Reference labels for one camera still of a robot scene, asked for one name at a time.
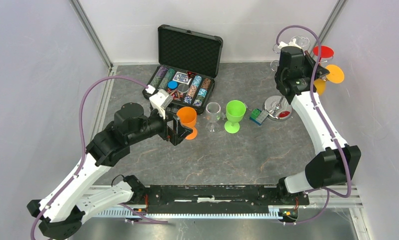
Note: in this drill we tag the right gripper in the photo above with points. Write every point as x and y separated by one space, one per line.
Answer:
309 60

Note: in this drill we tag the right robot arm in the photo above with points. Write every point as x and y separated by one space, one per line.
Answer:
335 161

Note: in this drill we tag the black poker chip case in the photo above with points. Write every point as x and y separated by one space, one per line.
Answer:
186 51

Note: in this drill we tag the playing card deck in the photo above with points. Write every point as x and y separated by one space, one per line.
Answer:
181 77

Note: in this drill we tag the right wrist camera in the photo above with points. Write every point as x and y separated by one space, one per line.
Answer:
292 43

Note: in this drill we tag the yellow wine glass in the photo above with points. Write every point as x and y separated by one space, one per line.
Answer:
335 76

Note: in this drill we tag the orange wine glass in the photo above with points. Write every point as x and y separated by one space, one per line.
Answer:
188 118

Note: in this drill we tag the chrome wine glass rack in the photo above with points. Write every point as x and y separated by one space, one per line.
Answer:
279 107

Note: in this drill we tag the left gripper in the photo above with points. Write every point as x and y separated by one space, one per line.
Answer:
179 132

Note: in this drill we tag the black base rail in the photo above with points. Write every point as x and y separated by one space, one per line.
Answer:
214 199

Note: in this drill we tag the grey round puck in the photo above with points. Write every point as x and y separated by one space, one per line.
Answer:
183 88

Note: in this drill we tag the green wine glass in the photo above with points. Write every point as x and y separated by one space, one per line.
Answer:
235 111

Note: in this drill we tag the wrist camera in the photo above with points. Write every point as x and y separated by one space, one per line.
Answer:
159 100
292 43

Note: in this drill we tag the green blue toy bricks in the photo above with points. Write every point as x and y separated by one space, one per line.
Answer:
258 116

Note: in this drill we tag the clear wine glass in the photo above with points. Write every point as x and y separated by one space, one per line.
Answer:
213 115
301 41

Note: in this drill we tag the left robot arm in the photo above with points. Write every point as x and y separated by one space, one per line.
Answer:
62 213

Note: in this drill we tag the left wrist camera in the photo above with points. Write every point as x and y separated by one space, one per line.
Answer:
159 100

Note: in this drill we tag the red wine glass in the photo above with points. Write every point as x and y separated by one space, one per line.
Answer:
327 53

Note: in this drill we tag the blue dealer chip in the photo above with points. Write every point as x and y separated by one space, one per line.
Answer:
172 85

